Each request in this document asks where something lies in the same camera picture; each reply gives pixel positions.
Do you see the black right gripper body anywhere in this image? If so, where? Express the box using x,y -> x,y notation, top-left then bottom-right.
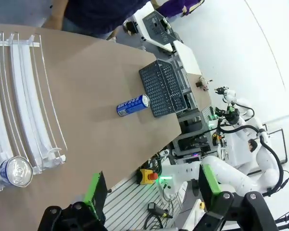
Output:
224,109 -> 242,126

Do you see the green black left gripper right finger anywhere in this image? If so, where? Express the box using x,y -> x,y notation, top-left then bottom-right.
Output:
195,165 -> 279,231

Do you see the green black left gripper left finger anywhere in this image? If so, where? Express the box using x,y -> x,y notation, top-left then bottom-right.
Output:
38,171 -> 109,231

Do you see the blue soda can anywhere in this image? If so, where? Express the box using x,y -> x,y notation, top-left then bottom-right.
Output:
116,93 -> 151,117
0,155 -> 34,187

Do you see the person bare forearm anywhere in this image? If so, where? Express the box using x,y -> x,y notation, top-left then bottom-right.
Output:
46,0 -> 66,31

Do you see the clear plastic can dispenser rack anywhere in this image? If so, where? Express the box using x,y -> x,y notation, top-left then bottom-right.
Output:
0,32 -> 68,193

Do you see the white controller box green light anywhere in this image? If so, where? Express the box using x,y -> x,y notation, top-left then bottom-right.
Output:
158,173 -> 185,197

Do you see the yellow red emergency stop button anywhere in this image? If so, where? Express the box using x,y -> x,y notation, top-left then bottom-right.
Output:
139,168 -> 159,186

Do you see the black yellow handheld scanner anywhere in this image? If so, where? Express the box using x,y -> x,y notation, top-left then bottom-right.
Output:
147,202 -> 173,219

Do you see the white cabinet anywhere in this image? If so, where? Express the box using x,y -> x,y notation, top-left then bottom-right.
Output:
172,40 -> 203,76

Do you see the black perforated plastic basket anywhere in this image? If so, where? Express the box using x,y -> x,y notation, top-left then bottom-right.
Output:
138,59 -> 188,118

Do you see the black perforated crate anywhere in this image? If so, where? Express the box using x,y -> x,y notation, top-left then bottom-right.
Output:
142,11 -> 178,44

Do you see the person in purple clothes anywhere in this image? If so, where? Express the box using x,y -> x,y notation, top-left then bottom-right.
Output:
151,0 -> 206,18

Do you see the person torso dark blue shirt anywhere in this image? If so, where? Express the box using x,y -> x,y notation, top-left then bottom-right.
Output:
62,0 -> 150,39

